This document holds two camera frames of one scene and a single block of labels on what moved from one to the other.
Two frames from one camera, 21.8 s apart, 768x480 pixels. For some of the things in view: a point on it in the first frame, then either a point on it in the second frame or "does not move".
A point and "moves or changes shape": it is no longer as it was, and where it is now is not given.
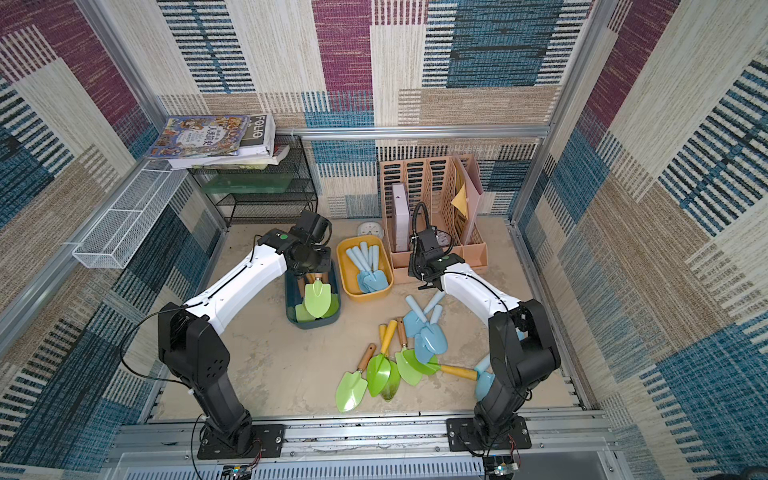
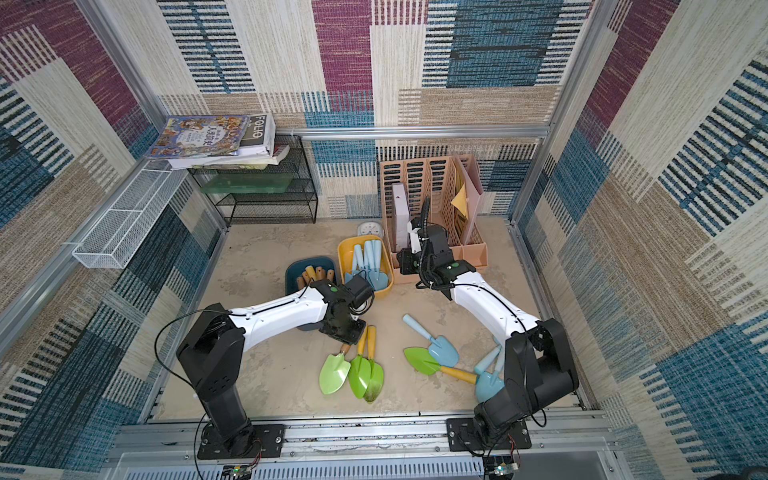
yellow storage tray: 349,271 does not move
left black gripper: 326,265 to 352,340
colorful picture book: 199,135 does not move
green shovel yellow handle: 378,368 to 360,373
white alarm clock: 370,227 does not move
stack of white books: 260,152 does not move
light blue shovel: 366,280 moves or changes shape
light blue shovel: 430,336 to 441,349
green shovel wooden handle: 353,384 to 334,370
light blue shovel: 380,280 does not move
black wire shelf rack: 275,194 does not move
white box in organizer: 400,218 does not move
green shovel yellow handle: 434,367 does not move
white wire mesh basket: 115,237 does not move
